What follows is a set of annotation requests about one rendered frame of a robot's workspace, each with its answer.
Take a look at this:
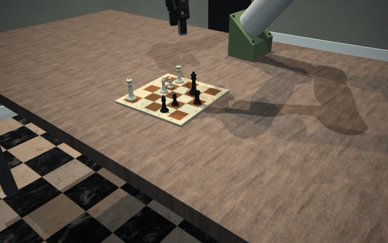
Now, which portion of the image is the white pawn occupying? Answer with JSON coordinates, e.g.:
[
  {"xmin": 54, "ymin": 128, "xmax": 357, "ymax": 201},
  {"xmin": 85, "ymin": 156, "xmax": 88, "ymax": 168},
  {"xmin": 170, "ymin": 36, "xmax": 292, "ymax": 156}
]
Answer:
[{"xmin": 167, "ymin": 77, "xmax": 174, "ymax": 89}]

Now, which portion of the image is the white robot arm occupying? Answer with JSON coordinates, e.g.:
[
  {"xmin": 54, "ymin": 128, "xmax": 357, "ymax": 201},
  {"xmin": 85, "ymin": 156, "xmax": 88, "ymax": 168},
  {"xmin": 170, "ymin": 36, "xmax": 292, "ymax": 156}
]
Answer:
[{"xmin": 240, "ymin": 0, "xmax": 294, "ymax": 36}]

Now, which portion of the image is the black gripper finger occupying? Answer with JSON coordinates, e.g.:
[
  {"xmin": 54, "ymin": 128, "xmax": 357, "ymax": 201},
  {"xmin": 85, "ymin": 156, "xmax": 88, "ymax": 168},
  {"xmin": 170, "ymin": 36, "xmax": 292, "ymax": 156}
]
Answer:
[
  {"xmin": 165, "ymin": 0, "xmax": 178, "ymax": 26},
  {"xmin": 170, "ymin": 0, "xmax": 190, "ymax": 36}
]

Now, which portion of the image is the cream and brown chessboard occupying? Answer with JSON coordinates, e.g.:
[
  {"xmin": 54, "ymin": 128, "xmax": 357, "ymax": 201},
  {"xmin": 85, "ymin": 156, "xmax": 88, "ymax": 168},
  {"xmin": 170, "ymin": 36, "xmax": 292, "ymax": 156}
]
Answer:
[{"xmin": 115, "ymin": 74, "xmax": 229, "ymax": 127}]

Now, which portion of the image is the white bishop chess piece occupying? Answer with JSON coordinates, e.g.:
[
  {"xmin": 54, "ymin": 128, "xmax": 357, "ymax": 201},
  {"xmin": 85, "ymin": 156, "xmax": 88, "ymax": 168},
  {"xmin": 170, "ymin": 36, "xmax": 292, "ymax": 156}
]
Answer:
[{"xmin": 160, "ymin": 77, "xmax": 168, "ymax": 94}]

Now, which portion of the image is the white chess king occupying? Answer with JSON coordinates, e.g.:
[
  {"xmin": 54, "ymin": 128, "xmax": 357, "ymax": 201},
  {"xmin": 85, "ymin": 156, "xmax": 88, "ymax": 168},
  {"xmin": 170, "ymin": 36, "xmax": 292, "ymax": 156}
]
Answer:
[{"xmin": 126, "ymin": 77, "xmax": 137, "ymax": 101}]

